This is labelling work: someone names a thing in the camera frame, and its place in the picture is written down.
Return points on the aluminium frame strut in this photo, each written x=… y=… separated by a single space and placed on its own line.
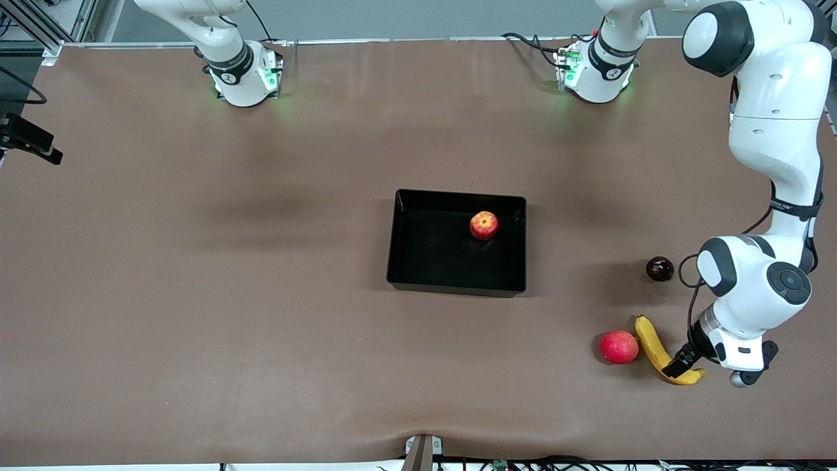
x=65 y=26

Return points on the dark red plum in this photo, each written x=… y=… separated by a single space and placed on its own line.
x=660 y=269

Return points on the red yellow apple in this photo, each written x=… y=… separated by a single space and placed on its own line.
x=484 y=226

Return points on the yellow banana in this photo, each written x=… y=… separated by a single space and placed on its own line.
x=647 y=337

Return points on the black device on mount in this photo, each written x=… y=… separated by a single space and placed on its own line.
x=26 y=136

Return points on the white table edge rail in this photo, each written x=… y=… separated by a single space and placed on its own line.
x=392 y=40

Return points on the metal table edge bracket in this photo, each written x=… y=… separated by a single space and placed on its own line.
x=422 y=454

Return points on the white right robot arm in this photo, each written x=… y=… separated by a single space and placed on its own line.
x=239 y=72

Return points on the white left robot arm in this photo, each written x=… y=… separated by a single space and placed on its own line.
x=778 y=131

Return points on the black plastic box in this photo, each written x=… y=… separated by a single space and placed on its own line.
x=431 y=255

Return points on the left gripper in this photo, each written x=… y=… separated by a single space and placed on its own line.
x=694 y=347

